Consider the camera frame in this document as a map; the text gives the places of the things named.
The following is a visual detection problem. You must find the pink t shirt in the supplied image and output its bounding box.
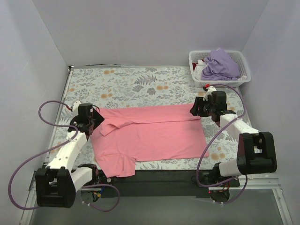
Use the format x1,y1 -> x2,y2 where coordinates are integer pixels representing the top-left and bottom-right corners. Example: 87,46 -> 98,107
91,104 -> 206,178

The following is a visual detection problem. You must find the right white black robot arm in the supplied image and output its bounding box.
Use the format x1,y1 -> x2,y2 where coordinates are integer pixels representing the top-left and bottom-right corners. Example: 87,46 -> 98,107
190,90 -> 277,187

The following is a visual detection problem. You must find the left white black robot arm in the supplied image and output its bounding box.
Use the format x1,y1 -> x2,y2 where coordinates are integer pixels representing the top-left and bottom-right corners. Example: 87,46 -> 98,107
35,101 -> 104,208

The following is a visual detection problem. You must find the floral table mat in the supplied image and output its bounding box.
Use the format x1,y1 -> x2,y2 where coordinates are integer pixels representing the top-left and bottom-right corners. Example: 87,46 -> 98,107
45,67 -> 265,171

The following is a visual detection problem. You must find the purple t shirt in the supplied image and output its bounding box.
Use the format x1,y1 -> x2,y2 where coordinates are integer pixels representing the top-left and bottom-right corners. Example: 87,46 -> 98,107
201,48 -> 240,81

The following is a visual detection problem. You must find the white garment in basket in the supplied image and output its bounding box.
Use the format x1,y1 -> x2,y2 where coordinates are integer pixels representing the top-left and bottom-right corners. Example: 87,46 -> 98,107
194,59 -> 207,80

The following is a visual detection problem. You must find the white plastic laundry basket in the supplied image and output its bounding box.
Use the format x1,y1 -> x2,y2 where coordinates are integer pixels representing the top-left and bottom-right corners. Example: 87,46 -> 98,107
188,50 -> 251,88

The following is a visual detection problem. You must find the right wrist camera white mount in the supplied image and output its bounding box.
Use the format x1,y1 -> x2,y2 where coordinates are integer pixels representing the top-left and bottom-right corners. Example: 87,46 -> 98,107
203,84 -> 216,101

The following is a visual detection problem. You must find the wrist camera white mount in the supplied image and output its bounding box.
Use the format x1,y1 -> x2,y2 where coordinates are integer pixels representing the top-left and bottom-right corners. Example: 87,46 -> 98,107
203,84 -> 216,101
66,100 -> 81,114

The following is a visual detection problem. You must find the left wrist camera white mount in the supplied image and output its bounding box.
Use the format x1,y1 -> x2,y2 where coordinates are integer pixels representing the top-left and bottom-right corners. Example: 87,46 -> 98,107
66,100 -> 81,114

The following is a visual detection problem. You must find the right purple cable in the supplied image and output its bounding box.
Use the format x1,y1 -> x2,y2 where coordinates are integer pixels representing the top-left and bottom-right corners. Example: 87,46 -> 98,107
196,84 -> 248,205

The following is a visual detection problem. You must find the purple cable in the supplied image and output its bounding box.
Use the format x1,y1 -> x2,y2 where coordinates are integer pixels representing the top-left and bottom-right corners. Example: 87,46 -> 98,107
8,100 -> 120,213
196,84 -> 248,205

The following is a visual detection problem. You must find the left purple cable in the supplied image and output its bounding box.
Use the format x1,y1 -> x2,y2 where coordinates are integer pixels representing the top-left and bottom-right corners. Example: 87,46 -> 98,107
8,100 -> 120,213

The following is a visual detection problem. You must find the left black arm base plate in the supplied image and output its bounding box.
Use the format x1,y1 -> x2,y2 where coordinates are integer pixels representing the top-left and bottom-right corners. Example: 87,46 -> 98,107
94,171 -> 114,185

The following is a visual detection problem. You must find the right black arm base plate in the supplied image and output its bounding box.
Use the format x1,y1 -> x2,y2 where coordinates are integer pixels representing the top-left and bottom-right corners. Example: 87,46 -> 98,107
198,171 -> 240,188

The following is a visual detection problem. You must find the aluminium frame rail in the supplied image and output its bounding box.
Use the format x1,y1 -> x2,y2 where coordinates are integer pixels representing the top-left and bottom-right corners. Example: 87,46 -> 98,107
20,170 -> 292,225

